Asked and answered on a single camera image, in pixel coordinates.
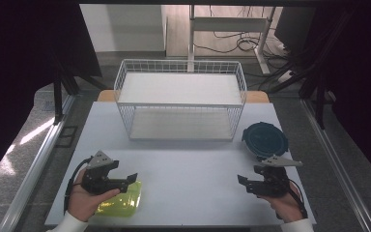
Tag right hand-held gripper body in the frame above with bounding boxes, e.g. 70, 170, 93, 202
252, 155, 304, 198

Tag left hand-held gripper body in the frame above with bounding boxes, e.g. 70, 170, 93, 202
81, 150, 121, 195

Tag round dark blue lidded container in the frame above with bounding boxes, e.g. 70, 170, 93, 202
241, 121, 290, 160

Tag white wire rack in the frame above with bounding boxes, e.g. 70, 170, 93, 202
113, 58, 248, 142

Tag person's right hand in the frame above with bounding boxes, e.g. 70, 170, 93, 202
259, 182, 304, 224

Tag person's left hand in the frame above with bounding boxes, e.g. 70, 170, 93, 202
67, 168, 121, 223

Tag wooden table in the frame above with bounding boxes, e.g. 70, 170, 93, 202
96, 89, 271, 104

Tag black metal stand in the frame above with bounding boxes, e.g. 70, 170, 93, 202
266, 9, 337, 131
45, 47, 108, 126

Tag white power strip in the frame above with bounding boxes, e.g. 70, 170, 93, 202
276, 69, 295, 84

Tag white cabinet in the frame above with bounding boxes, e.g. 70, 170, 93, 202
78, 3, 169, 53

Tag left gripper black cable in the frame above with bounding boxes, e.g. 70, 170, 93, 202
63, 157, 93, 216

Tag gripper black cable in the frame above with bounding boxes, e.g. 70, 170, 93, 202
63, 157, 93, 216
285, 178, 309, 220

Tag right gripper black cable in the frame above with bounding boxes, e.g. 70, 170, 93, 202
285, 178, 309, 220

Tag aluminium rail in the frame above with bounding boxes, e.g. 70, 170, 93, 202
0, 94, 77, 232
300, 98, 371, 232

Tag black floor cables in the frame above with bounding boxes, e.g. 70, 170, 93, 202
192, 5, 293, 56

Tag white metal desk frame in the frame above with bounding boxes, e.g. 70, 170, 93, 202
187, 4, 277, 75

